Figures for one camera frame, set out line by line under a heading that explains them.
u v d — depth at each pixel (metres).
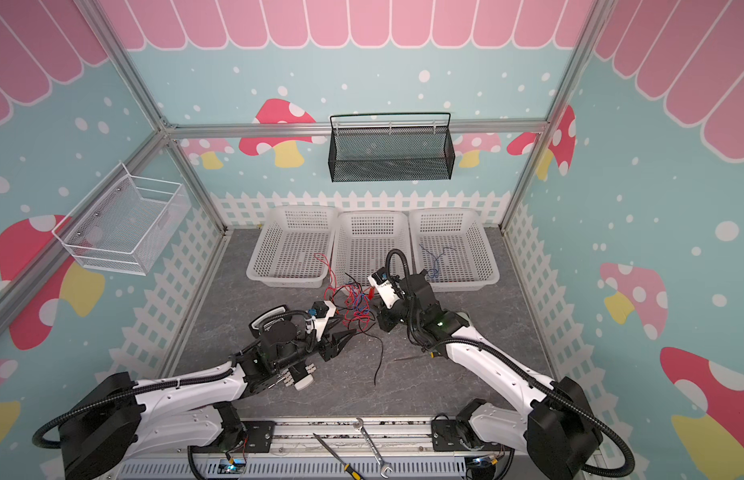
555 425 0.39
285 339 0.60
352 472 0.70
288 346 0.62
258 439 0.74
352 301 0.81
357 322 0.85
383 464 0.71
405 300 0.58
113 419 0.42
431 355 0.87
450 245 1.13
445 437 0.74
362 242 1.16
